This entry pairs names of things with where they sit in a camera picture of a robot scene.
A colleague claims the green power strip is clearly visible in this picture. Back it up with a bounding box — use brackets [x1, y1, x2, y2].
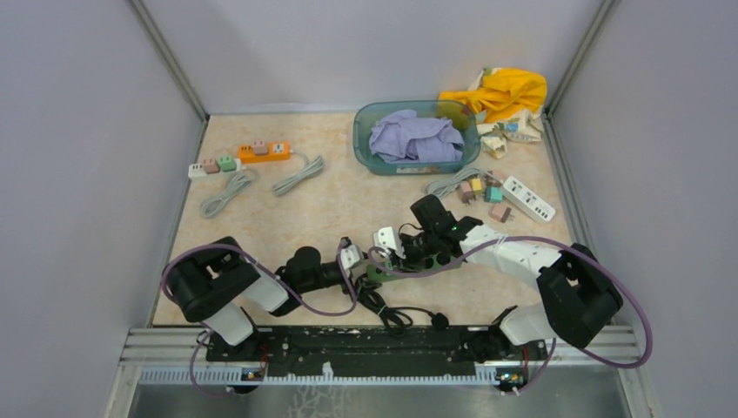
[366, 255, 453, 284]

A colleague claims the grey power strip cable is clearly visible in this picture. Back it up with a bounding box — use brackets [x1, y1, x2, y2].
[425, 167, 497, 200]

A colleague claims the yellow usb charger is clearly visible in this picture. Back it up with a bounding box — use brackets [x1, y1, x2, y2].
[468, 178, 485, 195]

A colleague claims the teal usb charger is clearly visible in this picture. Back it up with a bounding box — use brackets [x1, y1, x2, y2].
[484, 186, 504, 204]

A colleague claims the black cable with plug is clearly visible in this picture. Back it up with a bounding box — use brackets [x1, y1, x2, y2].
[352, 285, 450, 337]

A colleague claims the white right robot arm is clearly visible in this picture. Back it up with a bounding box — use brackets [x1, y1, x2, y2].
[399, 195, 623, 359]

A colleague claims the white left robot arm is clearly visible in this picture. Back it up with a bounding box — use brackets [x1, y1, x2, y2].
[160, 236, 366, 361]

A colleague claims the teal plastic basin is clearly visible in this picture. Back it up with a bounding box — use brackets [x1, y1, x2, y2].
[352, 100, 480, 175]

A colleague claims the purple cloth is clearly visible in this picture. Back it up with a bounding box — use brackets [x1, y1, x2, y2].
[369, 110, 464, 164]

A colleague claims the orange power strip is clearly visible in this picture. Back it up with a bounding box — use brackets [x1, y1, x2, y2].
[237, 140, 292, 165]

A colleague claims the green charger on white strip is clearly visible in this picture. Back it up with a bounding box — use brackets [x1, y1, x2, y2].
[217, 155, 238, 172]

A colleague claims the white patterned cloth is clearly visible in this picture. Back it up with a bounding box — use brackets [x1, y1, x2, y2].
[476, 109, 544, 159]

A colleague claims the pink charger on white strip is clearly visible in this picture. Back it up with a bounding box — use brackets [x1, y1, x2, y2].
[200, 158, 221, 175]

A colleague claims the small white power strip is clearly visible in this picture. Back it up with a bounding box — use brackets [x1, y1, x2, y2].
[187, 159, 243, 181]

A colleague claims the yellow cloth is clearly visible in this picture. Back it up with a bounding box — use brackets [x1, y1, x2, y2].
[439, 68, 548, 124]

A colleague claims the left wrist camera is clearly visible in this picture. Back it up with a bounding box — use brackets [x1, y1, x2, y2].
[337, 237, 366, 275]

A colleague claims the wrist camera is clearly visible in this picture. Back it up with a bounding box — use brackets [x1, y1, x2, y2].
[372, 226, 406, 260]
[337, 237, 366, 275]

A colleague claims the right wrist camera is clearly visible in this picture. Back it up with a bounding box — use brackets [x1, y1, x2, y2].
[372, 226, 406, 260]

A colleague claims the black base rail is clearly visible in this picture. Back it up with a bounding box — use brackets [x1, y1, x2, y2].
[205, 326, 548, 378]

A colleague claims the grey coiled cable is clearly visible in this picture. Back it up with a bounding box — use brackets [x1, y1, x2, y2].
[272, 151, 325, 198]

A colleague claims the small strip grey cable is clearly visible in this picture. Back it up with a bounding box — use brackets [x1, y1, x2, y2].
[199, 167, 260, 219]

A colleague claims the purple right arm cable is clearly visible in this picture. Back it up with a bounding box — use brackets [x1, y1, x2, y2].
[367, 235, 655, 394]

